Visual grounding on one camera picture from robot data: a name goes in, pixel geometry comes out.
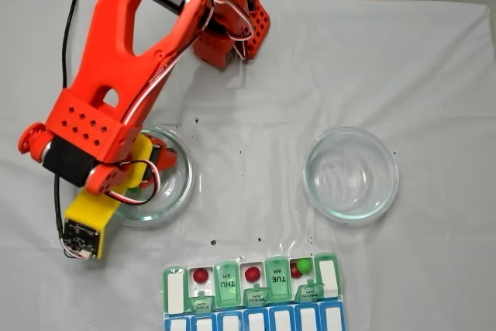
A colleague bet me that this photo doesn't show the weekly pill organizer box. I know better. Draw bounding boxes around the weekly pill organizer box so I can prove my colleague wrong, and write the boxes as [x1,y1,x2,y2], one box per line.
[160,252,347,331]

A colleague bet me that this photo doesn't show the black camera cable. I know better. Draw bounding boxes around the black camera cable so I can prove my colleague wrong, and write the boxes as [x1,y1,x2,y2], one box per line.
[53,0,90,260]

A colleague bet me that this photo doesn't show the white tablecloth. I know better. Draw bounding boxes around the white tablecloth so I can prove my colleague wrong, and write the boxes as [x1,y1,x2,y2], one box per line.
[0,0,496,331]

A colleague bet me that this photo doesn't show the small clear glass bowl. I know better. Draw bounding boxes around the small clear glass bowl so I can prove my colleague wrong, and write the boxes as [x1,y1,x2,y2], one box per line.
[301,126,400,226]

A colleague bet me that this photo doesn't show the white red black servo wire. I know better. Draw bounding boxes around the white red black servo wire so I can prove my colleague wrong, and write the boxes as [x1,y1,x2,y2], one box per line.
[107,159,163,206]
[122,0,255,125]

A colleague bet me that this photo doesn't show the camera board on yellow mount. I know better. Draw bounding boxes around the camera board on yellow mount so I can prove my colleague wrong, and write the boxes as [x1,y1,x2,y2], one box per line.
[63,187,127,260]

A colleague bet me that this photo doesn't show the large clear glass bowl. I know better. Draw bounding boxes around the large clear glass bowl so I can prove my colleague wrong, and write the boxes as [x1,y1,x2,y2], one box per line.
[112,125,195,227]

